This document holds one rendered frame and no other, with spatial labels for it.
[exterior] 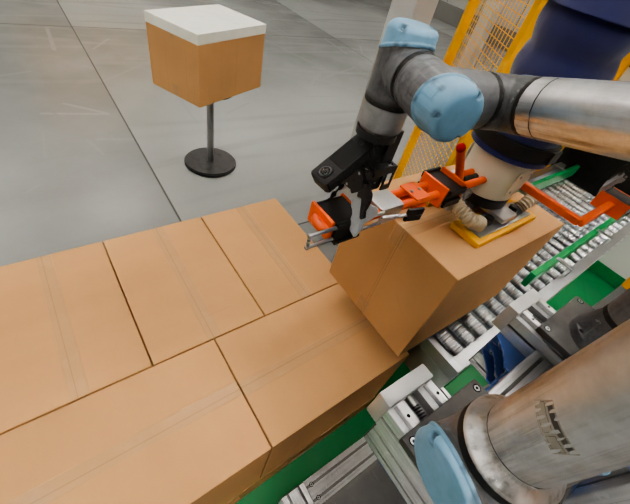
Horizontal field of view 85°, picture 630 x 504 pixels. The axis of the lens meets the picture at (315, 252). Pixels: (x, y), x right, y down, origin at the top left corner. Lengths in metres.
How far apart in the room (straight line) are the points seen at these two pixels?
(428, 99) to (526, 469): 0.41
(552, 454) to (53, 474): 1.08
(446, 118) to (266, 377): 0.97
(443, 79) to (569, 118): 0.15
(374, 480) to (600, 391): 1.27
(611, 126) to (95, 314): 1.35
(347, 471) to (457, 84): 1.33
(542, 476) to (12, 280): 1.51
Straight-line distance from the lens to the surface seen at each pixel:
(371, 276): 1.15
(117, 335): 1.32
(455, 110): 0.47
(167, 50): 2.47
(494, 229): 1.14
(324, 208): 0.70
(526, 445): 0.42
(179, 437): 1.15
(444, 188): 0.92
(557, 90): 0.53
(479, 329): 1.65
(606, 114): 0.49
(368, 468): 1.56
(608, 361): 0.35
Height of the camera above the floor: 1.65
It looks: 44 degrees down
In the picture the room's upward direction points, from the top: 17 degrees clockwise
